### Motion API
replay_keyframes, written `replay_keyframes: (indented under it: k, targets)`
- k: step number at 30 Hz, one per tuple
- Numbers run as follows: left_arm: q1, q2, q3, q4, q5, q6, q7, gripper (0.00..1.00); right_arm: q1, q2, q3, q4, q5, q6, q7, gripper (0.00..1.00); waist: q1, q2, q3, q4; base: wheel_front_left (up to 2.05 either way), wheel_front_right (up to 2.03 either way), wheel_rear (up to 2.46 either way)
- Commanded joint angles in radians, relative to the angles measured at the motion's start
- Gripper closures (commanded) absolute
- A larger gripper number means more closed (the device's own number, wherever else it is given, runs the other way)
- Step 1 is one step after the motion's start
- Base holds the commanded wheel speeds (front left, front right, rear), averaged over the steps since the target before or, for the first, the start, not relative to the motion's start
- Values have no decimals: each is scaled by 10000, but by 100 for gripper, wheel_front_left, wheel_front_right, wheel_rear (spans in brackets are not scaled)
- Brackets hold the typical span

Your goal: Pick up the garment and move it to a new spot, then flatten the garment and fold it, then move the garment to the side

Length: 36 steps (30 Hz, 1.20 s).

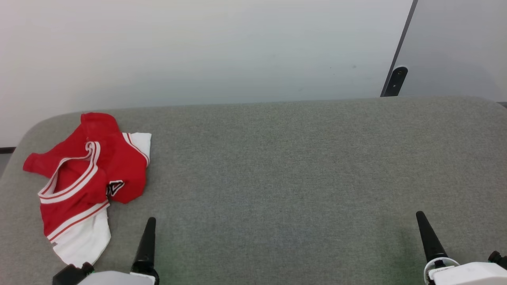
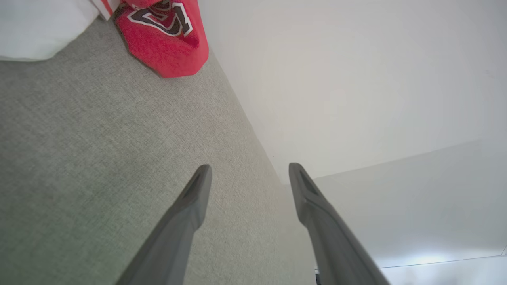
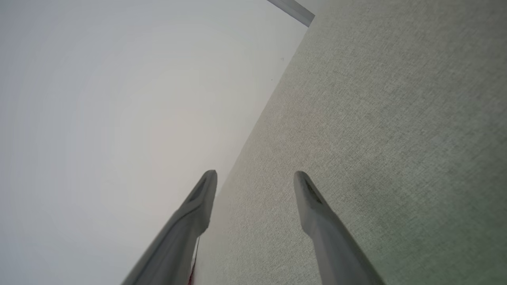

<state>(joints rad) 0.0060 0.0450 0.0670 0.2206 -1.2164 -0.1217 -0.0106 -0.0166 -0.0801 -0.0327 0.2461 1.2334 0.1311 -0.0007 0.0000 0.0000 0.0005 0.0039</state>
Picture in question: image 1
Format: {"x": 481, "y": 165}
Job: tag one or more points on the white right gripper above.
{"x": 467, "y": 274}

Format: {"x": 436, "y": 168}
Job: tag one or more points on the black wall bracket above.
{"x": 396, "y": 81}

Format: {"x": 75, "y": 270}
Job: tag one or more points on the red and white basketball jersey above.
{"x": 119, "y": 166}

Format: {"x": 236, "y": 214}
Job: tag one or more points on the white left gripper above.
{"x": 115, "y": 278}

